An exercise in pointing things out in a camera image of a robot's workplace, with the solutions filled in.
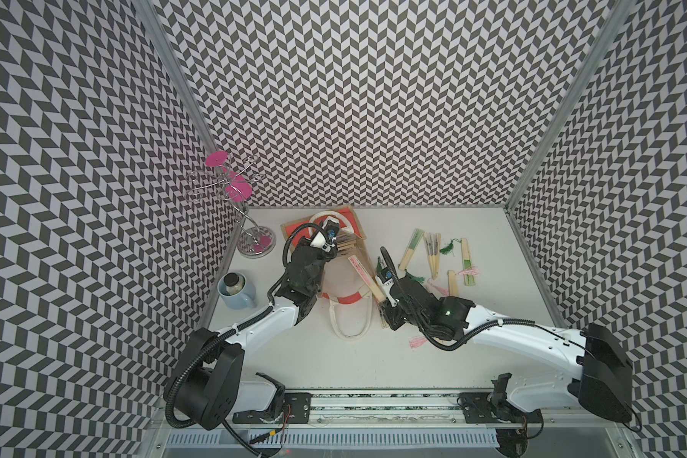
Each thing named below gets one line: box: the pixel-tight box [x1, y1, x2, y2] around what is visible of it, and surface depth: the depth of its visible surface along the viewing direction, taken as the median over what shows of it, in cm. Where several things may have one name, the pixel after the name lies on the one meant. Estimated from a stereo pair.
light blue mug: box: [217, 270, 258, 311], surface depth 87 cm
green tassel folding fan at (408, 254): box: [397, 228, 426, 283], surface depth 107 cm
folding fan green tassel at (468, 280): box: [438, 237, 476, 287], surface depth 106 cm
